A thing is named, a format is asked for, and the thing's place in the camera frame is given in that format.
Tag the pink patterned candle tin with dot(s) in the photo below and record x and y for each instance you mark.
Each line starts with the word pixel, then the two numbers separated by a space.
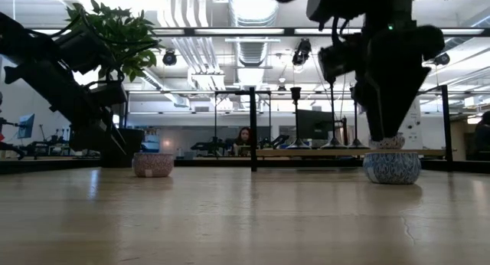
pixel 152 165

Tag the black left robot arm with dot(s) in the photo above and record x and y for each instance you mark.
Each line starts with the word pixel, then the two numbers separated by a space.
pixel 23 39

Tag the black overhead light bar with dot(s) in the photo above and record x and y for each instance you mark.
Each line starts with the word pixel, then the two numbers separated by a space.
pixel 291 31

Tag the black monitor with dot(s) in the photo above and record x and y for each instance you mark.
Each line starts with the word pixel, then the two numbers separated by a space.
pixel 315 123

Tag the blue storage crate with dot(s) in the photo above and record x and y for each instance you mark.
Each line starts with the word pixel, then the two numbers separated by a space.
pixel 151 145

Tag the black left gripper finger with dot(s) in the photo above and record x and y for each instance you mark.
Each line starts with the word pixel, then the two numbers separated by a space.
pixel 95 136

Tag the black ceiling spotlight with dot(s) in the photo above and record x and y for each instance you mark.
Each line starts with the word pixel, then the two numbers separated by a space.
pixel 169 57
pixel 442 59
pixel 302 52

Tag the person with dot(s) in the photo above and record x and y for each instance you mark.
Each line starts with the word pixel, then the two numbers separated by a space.
pixel 483 136
pixel 243 136

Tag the green potted plant black pot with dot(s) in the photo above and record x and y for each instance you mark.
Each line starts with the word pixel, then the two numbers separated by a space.
pixel 126 35

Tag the white panel board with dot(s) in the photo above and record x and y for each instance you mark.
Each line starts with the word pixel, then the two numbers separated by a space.
pixel 415 123

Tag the small blue screen monitor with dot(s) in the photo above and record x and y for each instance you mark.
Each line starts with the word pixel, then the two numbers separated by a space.
pixel 26 126

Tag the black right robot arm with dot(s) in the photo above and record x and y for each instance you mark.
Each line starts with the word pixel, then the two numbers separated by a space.
pixel 344 4

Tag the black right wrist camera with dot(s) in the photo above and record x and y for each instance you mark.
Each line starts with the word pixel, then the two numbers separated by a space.
pixel 338 58

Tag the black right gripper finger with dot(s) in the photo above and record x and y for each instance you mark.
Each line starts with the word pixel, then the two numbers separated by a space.
pixel 394 100

